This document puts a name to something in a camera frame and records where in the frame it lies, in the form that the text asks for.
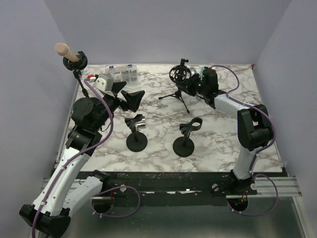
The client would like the grey metal microphone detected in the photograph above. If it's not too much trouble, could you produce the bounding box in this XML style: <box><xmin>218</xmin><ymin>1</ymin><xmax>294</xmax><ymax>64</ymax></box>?
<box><xmin>189</xmin><ymin>67</ymin><xmax>199</xmax><ymax>77</ymax></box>

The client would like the black tripod shock mount stand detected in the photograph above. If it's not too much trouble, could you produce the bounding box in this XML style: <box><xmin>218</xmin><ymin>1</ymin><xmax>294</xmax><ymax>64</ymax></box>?
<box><xmin>158</xmin><ymin>58</ymin><xmax>192</xmax><ymax>114</ymax></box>

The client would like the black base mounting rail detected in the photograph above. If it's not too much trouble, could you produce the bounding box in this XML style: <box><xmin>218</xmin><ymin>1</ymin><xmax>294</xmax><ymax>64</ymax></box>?
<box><xmin>78</xmin><ymin>170</ymin><xmax>257</xmax><ymax>208</ymax></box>

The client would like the beige microphone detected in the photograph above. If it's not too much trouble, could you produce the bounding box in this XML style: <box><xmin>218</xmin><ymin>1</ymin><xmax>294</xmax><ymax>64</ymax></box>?
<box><xmin>55</xmin><ymin>43</ymin><xmax>79</xmax><ymax>62</ymax></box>

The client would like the small chrome metal block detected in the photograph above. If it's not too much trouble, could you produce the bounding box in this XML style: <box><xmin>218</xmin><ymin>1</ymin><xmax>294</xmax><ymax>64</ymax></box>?
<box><xmin>135</xmin><ymin>115</ymin><xmax>146</xmax><ymax>130</ymax></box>

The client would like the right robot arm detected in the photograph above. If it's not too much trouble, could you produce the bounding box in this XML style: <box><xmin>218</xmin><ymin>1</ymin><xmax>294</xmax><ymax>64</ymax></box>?
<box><xmin>177</xmin><ymin>67</ymin><xmax>275</xmax><ymax>194</ymax></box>

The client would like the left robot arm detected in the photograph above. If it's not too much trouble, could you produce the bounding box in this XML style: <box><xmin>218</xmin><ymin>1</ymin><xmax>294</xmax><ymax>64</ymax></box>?
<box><xmin>19</xmin><ymin>82</ymin><xmax>145</xmax><ymax>238</ymax></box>

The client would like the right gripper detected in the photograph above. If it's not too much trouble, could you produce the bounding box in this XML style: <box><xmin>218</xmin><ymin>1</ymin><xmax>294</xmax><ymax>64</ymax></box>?
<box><xmin>178</xmin><ymin>73</ymin><xmax>208</xmax><ymax>97</ymax></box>

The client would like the black mic stand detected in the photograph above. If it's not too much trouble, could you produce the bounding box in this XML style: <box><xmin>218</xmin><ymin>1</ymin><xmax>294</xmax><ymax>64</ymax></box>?
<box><xmin>172</xmin><ymin>118</ymin><xmax>203</xmax><ymax>158</ymax></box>

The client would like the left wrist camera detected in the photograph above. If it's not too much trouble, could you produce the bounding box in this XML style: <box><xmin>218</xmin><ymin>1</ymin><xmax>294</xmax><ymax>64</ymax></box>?
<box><xmin>93</xmin><ymin>74</ymin><xmax>114</xmax><ymax>92</ymax></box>

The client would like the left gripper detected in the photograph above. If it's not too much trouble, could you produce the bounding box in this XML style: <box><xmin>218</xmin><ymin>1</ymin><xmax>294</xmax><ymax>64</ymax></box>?
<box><xmin>93</xmin><ymin>82</ymin><xmax>145</xmax><ymax>131</ymax></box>

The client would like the black white-mic stand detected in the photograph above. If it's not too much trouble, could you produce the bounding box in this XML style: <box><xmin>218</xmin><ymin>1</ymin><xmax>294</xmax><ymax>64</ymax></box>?
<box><xmin>124</xmin><ymin>114</ymin><xmax>148</xmax><ymax>152</ymax></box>

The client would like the clear plastic screw box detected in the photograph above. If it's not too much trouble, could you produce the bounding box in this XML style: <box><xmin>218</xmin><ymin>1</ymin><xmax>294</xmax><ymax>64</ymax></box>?
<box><xmin>105</xmin><ymin>64</ymin><xmax>138</xmax><ymax>84</ymax></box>

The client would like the black tall shock mount stand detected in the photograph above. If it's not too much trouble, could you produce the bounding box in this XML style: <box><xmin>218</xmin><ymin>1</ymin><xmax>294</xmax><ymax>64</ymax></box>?
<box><xmin>63</xmin><ymin>51</ymin><xmax>89</xmax><ymax>98</ymax></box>

